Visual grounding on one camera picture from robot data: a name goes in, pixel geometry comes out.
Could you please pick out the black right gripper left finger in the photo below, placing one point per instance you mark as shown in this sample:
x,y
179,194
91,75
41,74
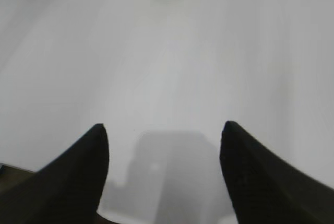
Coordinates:
x,y
67,190

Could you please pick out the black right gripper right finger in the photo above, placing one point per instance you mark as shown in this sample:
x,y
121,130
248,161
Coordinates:
x,y
263,188

